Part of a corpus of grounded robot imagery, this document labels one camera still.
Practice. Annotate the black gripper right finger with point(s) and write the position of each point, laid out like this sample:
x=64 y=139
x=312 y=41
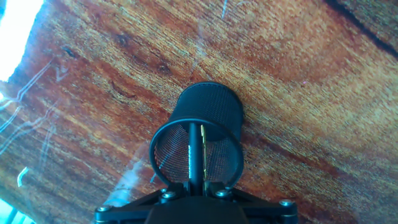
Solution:
x=270 y=211

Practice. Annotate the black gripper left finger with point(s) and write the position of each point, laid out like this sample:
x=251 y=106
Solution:
x=124 y=213

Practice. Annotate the black pen with gold tip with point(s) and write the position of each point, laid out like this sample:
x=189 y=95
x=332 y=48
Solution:
x=196 y=158

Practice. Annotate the black mesh pen holder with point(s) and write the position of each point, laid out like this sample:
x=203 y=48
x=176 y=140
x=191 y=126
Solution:
x=208 y=109

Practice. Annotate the wood grain board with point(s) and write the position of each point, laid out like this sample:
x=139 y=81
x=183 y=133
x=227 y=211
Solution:
x=295 y=109

